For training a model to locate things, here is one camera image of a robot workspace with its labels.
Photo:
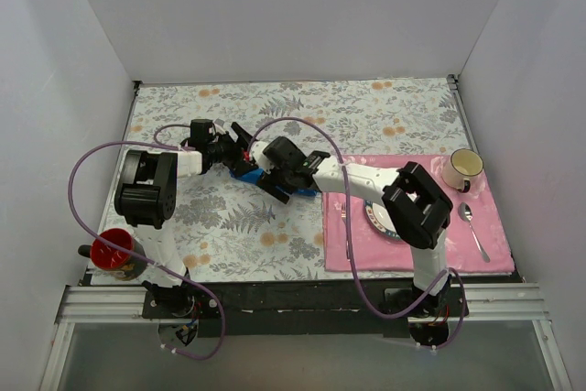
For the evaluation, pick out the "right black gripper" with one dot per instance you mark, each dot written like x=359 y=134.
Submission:
x=270 y=179

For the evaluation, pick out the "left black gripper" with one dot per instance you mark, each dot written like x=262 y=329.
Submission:
x=236 y=153

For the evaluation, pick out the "blue cloth napkin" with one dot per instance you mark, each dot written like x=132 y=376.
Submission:
x=253 y=176

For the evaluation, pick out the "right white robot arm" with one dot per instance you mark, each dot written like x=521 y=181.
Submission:
x=416 y=205

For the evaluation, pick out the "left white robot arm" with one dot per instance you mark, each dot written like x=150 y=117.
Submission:
x=146 y=196

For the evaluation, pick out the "floral tablecloth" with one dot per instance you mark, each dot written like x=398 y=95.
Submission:
x=227 y=230

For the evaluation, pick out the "silver fork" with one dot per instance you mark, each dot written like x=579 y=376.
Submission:
x=343 y=212

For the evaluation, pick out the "white plate green rim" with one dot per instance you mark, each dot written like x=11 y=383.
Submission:
x=378 y=217

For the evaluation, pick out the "red and black mug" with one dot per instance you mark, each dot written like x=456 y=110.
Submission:
x=114 y=262

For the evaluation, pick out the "cream mug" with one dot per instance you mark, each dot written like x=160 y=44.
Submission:
x=461 y=169

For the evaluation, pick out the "silver spoon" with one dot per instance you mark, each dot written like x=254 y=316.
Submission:
x=465 y=213

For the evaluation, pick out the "pink floral placemat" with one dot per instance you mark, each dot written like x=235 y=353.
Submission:
x=373 y=251

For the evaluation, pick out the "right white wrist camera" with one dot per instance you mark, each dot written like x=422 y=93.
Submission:
x=257 y=155

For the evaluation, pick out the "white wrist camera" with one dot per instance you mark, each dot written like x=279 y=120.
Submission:
x=257 y=155
x=218 y=127

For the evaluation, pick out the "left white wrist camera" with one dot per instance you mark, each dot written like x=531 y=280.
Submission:
x=218 y=127

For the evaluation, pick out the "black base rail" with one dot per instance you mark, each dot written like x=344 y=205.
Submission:
x=301 y=307

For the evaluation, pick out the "aluminium frame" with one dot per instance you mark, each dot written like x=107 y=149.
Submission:
x=110 y=347

